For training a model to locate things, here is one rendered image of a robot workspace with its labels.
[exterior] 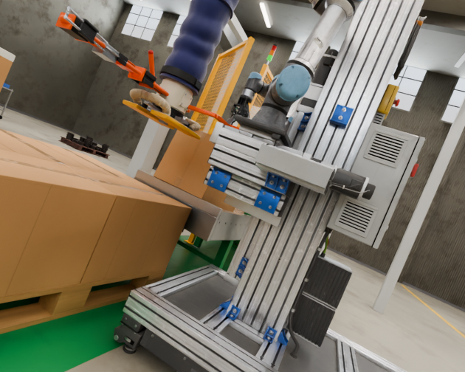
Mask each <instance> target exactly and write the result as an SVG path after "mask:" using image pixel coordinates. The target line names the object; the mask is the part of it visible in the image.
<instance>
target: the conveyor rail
mask: <svg viewBox="0 0 465 372"><path fill-rule="evenodd" d="M249 219H250V216H249V215H245V214H241V213H234V212H230V211H226V210H222V212H221V215H220V217H219V219H218V222H217V224H216V227H215V229H214V231H213V234H212V236H211V238H210V241H231V240H241V237H242V235H243V234H244V231H245V229H246V226H247V224H248V221H249Z"/></svg>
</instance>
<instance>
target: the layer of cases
mask: <svg viewBox="0 0 465 372"><path fill-rule="evenodd" d="M191 209H192V208H191V207H188V206H187V205H185V204H183V203H181V202H179V201H177V200H175V199H172V198H171V197H169V196H166V195H165V194H163V193H160V192H159V191H157V190H154V189H153V188H152V187H149V186H147V185H144V184H143V183H141V182H139V181H137V180H136V179H133V178H131V177H130V176H127V175H125V174H124V173H121V172H119V171H118V170H115V169H113V168H111V167H109V166H108V165H105V164H104V163H102V162H100V161H98V160H96V159H94V158H92V157H90V156H88V155H85V154H81V153H78V152H76V151H71V150H69V149H65V148H62V147H59V146H56V145H52V144H49V143H46V142H42V141H39V140H36V139H32V138H29V137H26V136H22V135H20V134H15V133H13V132H10V131H5V130H3V129H0V297H5V296H10V295H18V294H23V293H27V292H35V291H40V290H45V289H53V288H58V287H62V286H71V285H75V284H79V283H88V282H93V281H98V280H106V279H111V278H119V277H124V276H129V275H137V274H142V273H146V272H155V271H159V270H164V269H166V268H167V265H168V263H169V260H170V259H171V256H172V254H173V251H174V249H175V247H176V244H177V242H178V240H179V237H180V235H181V233H182V230H183V228H184V226H185V223H186V221H187V218H188V216H189V214H190V211H191Z"/></svg>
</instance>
